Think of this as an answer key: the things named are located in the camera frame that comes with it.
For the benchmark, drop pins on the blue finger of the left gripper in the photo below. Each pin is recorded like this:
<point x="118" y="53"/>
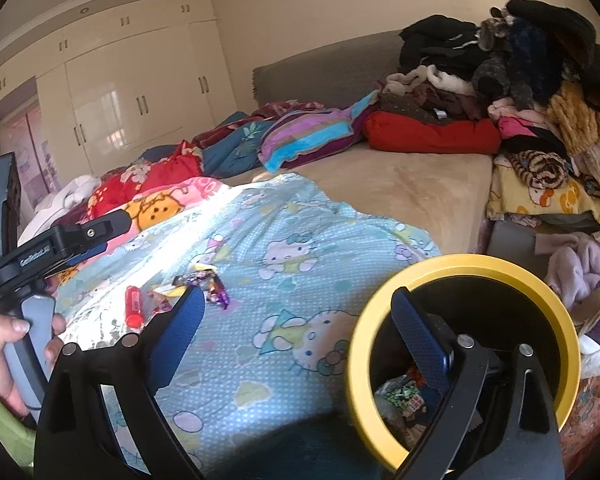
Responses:
<point x="76" y="260"/>

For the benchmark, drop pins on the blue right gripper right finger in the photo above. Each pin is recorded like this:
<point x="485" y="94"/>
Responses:
<point x="424" y="338"/>

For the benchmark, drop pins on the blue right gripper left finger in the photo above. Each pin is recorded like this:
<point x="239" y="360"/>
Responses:
<point x="170" y="334"/>

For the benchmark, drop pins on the green sleeve left forearm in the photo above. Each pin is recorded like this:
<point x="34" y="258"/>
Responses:
<point x="17" y="439"/>

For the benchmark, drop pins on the yellow rimmed black trash bin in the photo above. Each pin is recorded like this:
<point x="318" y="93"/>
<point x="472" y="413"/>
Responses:
<point x="514" y="377"/>

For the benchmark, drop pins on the person's left hand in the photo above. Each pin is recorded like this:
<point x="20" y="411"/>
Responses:
<point x="11" y="330"/>

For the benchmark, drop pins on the yellow white snack wrapper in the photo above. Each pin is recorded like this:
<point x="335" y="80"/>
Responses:
<point x="164" y="297"/>

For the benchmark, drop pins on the pink bear print blanket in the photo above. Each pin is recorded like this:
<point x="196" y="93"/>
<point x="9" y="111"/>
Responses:
<point x="146" y="210"/>

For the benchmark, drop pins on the red floral quilt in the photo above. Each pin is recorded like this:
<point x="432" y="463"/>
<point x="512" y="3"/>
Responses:
<point x="157" y="167"/>

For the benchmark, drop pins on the beige mattress cover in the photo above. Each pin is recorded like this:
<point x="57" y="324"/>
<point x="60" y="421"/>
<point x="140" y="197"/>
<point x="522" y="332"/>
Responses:
<point x="443" y="194"/>

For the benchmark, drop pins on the lilac sweater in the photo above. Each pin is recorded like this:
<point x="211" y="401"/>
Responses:
<point x="573" y="268"/>

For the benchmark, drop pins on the yellow cartoon print blanket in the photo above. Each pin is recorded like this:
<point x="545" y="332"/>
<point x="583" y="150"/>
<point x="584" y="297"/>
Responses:
<point x="509" y="195"/>

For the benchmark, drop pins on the blue floral quilt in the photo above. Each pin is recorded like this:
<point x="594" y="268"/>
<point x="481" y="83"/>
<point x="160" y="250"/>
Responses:
<point x="232" y="148"/>

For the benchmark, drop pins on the white glossy wardrobe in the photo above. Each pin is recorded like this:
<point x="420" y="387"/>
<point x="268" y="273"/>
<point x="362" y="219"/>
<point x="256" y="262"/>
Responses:
<point x="112" y="85"/>

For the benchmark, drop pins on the purple blue striped pillow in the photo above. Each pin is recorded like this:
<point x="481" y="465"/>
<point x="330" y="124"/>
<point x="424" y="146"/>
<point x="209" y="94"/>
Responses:
<point x="302" y="137"/>

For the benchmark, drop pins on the red cushion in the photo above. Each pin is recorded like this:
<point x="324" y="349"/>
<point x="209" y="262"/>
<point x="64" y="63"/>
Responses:
<point x="390" y="132"/>

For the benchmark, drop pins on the grey headboard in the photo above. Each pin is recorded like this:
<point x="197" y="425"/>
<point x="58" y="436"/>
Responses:
<point x="336" y="75"/>

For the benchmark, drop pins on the pile of dark clothes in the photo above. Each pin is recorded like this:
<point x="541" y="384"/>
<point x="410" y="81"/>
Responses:
<point x="525" y="50"/>

